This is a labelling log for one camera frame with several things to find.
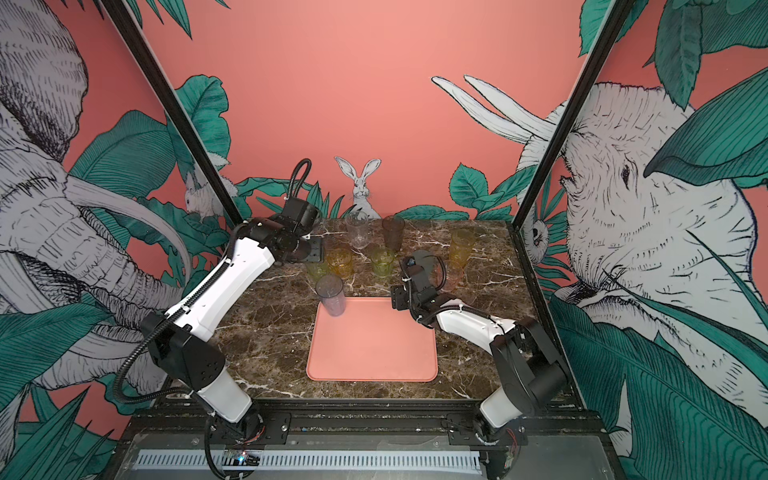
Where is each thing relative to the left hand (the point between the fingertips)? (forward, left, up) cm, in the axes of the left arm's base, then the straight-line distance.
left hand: (311, 247), depth 80 cm
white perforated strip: (-46, -1, -24) cm, 52 cm away
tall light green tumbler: (+5, +2, -18) cm, 19 cm away
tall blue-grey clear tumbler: (+1, -1, -24) cm, 25 cm away
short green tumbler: (+12, -19, -23) cm, 32 cm away
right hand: (-4, -24, -15) cm, 28 cm away
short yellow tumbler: (+11, -4, -22) cm, 25 cm away
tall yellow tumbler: (+23, -51, -28) cm, 63 cm away
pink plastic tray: (-16, -15, -28) cm, 36 cm away
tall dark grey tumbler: (+18, -23, -11) cm, 32 cm away
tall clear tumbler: (+22, -10, -16) cm, 29 cm away
